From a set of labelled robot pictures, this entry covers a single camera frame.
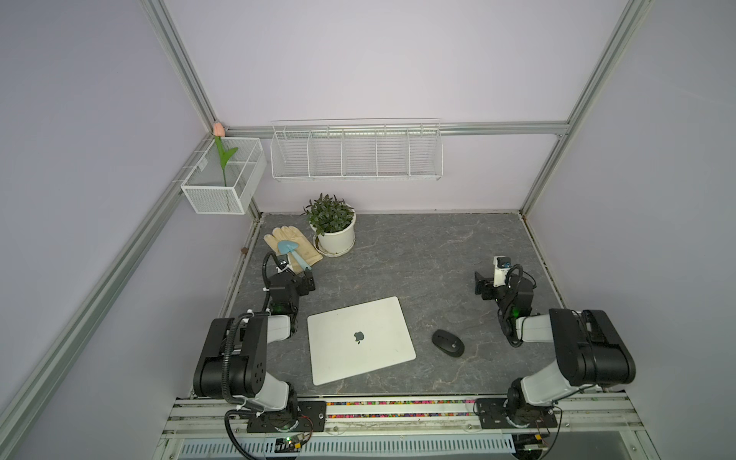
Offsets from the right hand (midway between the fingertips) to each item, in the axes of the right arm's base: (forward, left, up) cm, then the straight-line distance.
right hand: (489, 269), depth 94 cm
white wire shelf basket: (+41, +28, +19) cm, 54 cm away
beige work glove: (+20, +73, -7) cm, 76 cm away
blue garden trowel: (+15, +71, -6) cm, 73 cm away
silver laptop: (-21, +44, -6) cm, 49 cm away
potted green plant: (+12, +52, +10) cm, 54 cm away
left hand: (-1, +65, +1) cm, 65 cm away
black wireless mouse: (-23, +17, -4) cm, 28 cm away
